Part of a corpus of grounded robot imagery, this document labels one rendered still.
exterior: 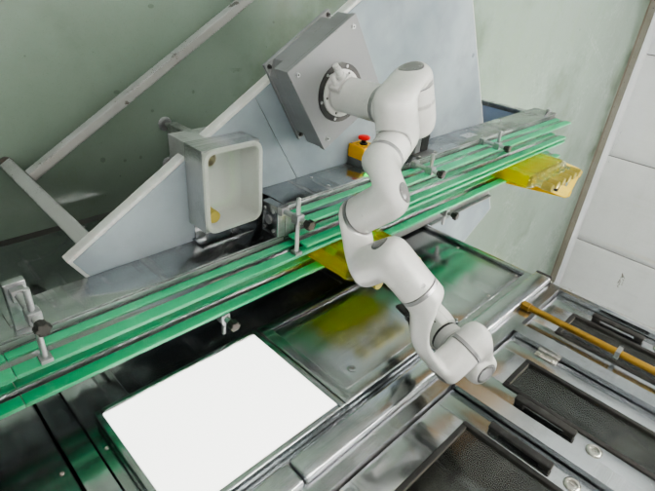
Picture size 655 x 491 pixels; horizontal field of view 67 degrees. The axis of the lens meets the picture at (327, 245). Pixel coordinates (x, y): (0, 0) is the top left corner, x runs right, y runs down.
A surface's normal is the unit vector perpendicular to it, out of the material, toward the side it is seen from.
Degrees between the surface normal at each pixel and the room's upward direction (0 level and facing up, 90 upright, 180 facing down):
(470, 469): 90
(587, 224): 90
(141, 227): 0
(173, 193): 0
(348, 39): 5
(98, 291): 90
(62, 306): 90
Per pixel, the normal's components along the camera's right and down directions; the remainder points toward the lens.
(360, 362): 0.07, -0.86
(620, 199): -0.71, 0.31
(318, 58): 0.65, 0.39
